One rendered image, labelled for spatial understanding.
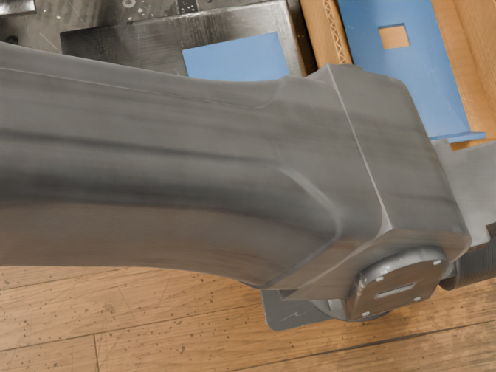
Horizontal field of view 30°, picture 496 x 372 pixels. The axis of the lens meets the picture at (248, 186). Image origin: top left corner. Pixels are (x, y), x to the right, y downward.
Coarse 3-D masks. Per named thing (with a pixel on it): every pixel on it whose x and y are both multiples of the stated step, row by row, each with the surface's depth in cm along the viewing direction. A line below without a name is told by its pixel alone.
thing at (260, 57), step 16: (272, 32) 67; (192, 48) 66; (208, 48) 66; (224, 48) 67; (240, 48) 67; (256, 48) 67; (272, 48) 67; (192, 64) 66; (208, 64) 66; (224, 64) 66; (240, 64) 66; (256, 64) 66; (272, 64) 66; (240, 80) 65; (256, 80) 65
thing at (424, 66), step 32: (352, 0) 70; (384, 0) 70; (416, 0) 70; (352, 32) 69; (416, 32) 69; (384, 64) 68; (416, 64) 68; (448, 64) 68; (416, 96) 67; (448, 96) 67; (448, 128) 66
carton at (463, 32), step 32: (320, 0) 63; (448, 0) 71; (480, 0) 65; (320, 32) 65; (384, 32) 70; (448, 32) 70; (480, 32) 66; (320, 64) 67; (480, 64) 67; (480, 96) 67; (480, 128) 66
